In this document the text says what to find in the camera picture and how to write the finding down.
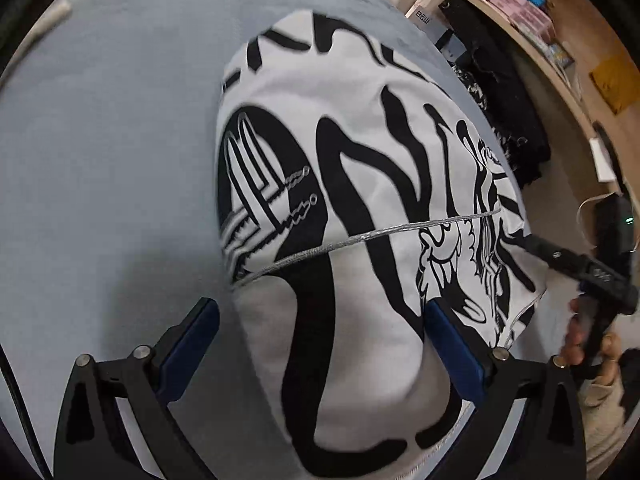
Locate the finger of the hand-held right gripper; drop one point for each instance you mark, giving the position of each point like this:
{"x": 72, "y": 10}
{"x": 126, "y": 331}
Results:
{"x": 555, "y": 257}

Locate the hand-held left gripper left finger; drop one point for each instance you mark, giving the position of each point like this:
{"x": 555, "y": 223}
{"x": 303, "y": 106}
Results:
{"x": 191, "y": 342}

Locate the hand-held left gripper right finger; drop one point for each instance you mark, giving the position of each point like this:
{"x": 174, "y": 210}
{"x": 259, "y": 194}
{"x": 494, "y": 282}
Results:
{"x": 457, "y": 355}

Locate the black white printed jacket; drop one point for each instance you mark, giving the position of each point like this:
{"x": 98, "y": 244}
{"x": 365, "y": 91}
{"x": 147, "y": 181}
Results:
{"x": 375, "y": 210}

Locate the person's right forearm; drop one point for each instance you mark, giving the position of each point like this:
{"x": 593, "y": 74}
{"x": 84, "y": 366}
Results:
{"x": 607, "y": 420}

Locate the person's right hand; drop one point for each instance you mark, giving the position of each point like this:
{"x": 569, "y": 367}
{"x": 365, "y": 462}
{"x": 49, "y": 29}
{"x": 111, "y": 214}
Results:
{"x": 574, "y": 335}

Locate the white paper note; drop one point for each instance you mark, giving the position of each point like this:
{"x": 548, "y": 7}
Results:
{"x": 602, "y": 160}

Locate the yellow paper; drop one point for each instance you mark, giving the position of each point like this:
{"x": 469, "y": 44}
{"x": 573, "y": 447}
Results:
{"x": 617, "y": 82}

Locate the black printed hanging garment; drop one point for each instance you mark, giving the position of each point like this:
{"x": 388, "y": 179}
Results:
{"x": 500, "y": 85}

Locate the colourful small box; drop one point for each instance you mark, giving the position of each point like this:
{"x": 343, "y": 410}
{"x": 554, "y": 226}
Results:
{"x": 561, "y": 55}

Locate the blue bed blanket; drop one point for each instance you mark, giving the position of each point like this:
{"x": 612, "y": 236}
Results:
{"x": 100, "y": 160}

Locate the wooden shelf unit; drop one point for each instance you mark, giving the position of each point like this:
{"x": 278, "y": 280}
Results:
{"x": 590, "y": 25}

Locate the white cardboard box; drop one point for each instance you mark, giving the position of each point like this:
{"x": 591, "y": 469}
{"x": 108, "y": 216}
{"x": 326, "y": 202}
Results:
{"x": 425, "y": 15}

